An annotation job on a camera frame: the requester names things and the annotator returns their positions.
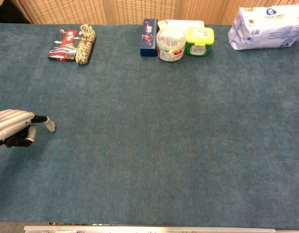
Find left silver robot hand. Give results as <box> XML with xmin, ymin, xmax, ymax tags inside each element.
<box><xmin>0</xmin><ymin>109</ymin><xmax>56</xmax><ymax>148</ymax></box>

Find clear tub of binder clips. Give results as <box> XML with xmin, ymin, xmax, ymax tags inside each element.
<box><xmin>155</xmin><ymin>27</ymin><xmax>187</xmax><ymax>63</ymax></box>

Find black red palace picture box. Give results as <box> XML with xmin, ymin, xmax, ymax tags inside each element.
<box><xmin>48</xmin><ymin>28</ymin><xmax>83</xmax><ymax>64</ymax></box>

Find woven rattan folding screen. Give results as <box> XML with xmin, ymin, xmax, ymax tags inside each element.
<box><xmin>12</xmin><ymin>0</ymin><xmax>299</xmax><ymax>26</ymax></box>

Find coiled beige braided rope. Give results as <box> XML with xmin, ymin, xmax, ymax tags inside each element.
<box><xmin>75</xmin><ymin>23</ymin><xmax>97</xmax><ymax>66</ymax></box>

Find teal felt table cloth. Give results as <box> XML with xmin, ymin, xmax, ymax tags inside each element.
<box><xmin>0</xmin><ymin>22</ymin><xmax>299</xmax><ymax>230</ymax></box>

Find dark blue long box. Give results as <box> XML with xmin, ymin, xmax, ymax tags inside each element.
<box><xmin>140</xmin><ymin>18</ymin><xmax>158</xmax><ymax>58</ymax></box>

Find white plastic tissue pack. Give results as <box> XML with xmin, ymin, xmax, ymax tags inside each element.
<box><xmin>227</xmin><ymin>4</ymin><xmax>299</xmax><ymax>51</ymax></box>

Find white flat paper box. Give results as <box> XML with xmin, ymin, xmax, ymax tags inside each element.
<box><xmin>157</xmin><ymin>19</ymin><xmax>205</xmax><ymax>31</ymax></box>

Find aluminium table rail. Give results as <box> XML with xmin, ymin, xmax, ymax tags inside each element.
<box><xmin>23</xmin><ymin>225</ymin><xmax>276</xmax><ymax>233</ymax></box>

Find green container with yellow lid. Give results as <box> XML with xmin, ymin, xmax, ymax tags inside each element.
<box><xmin>185</xmin><ymin>26</ymin><xmax>215</xmax><ymax>56</ymax></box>

